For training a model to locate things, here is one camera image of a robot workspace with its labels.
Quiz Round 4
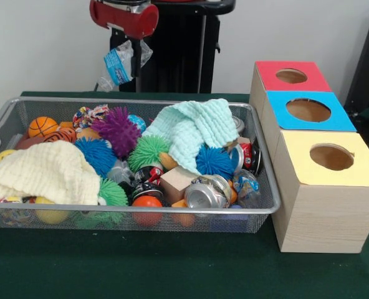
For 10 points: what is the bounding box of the orange red ball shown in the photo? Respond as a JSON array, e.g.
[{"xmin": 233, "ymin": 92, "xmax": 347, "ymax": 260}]
[{"xmin": 132, "ymin": 195, "xmax": 163, "ymax": 227}]

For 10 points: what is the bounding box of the crushed clear plastic bottle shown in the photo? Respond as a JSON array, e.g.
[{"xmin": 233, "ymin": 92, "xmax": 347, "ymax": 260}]
[{"xmin": 97, "ymin": 39, "xmax": 154, "ymax": 93}]

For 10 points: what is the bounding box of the blue spiky ball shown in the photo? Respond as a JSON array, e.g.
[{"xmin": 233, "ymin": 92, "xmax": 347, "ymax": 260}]
[
  {"xmin": 195, "ymin": 144, "xmax": 236, "ymax": 180},
  {"xmin": 70, "ymin": 135, "xmax": 115, "ymax": 178}
]

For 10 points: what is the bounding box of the green spiky ball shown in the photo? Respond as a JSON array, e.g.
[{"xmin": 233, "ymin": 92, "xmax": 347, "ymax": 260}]
[
  {"xmin": 96, "ymin": 178, "xmax": 129, "ymax": 207},
  {"xmin": 127, "ymin": 135, "xmax": 171, "ymax": 173}
]

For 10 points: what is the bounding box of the purple spiky ball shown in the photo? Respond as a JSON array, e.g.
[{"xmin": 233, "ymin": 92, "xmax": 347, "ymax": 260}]
[{"xmin": 89, "ymin": 107, "xmax": 141, "ymax": 159}]

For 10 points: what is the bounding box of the dark green table cloth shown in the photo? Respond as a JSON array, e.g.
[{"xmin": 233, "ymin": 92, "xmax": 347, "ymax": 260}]
[{"xmin": 0, "ymin": 90, "xmax": 369, "ymax": 299}]

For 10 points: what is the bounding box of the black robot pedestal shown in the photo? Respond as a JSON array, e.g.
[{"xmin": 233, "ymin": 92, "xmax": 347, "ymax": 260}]
[{"xmin": 105, "ymin": 0, "xmax": 236, "ymax": 94}]

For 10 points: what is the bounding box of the mint green cloth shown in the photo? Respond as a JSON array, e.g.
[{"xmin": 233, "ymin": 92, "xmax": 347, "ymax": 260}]
[{"xmin": 141, "ymin": 98, "xmax": 239, "ymax": 175}]

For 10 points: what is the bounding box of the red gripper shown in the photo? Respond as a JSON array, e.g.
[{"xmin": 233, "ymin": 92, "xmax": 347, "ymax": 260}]
[{"xmin": 89, "ymin": 0, "xmax": 160, "ymax": 77}]

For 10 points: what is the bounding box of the tiger striped toy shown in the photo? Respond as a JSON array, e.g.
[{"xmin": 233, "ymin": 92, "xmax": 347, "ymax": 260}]
[{"xmin": 43, "ymin": 127, "xmax": 78, "ymax": 145}]

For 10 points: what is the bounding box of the wooden box with three holes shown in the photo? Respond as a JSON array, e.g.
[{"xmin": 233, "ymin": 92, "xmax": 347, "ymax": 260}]
[{"xmin": 249, "ymin": 60, "xmax": 369, "ymax": 254}]

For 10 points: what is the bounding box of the crushed silver can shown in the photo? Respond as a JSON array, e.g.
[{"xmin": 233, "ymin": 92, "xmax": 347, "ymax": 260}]
[{"xmin": 183, "ymin": 174, "xmax": 233, "ymax": 209}]

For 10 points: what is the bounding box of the clear mesh bin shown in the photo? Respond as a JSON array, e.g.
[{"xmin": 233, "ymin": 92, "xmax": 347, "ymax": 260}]
[{"xmin": 0, "ymin": 97, "xmax": 282, "ymax": 234}]

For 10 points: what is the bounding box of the cream yellow cloth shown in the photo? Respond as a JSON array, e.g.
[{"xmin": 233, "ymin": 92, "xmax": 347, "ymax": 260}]
[{"xmin": 0, "ymin": 140, "xmax": 101, "ymax": 206}]

